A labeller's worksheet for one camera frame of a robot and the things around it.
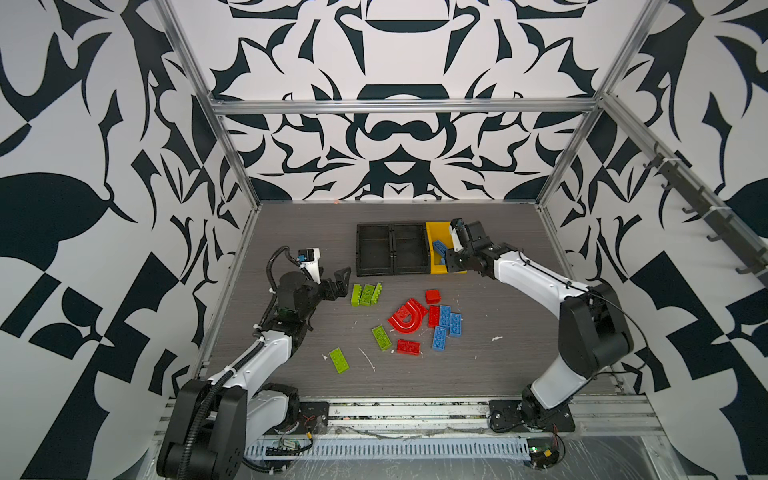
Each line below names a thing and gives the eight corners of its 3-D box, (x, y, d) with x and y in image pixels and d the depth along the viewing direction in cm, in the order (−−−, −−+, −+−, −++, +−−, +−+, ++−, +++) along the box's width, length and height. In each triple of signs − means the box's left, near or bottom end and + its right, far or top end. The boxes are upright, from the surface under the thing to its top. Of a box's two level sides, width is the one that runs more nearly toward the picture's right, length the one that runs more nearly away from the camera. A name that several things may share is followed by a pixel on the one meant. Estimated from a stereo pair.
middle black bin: (392, 285, 104) (393, 267, 95) (391, 231, 119) (391, 212, 110) (427, 285, 104) (431, 267, 95) (421, 232, 119) (424, 212, 110)
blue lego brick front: (431, 349, 87) (432, 347, 85) (434, 327, 91) (435, 324, 90) (443, 352, 86) (444, 349, 85) (446, 329, 91) (447, 327, 89)
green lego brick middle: (381, 352, 86) (381, 349, 85) (371, 331, 90) (371, 328, 89) (392, 347, 87) (392, 344, 86) (382, 326, 91) (382, 323, 89)
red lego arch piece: (388, 323, 91) (388, 319, 89) (408, 300, 96) (409, 295, 94) (409, 339, 88) (409, 335, 86) (428, 315, 93) (430, 310, 91)
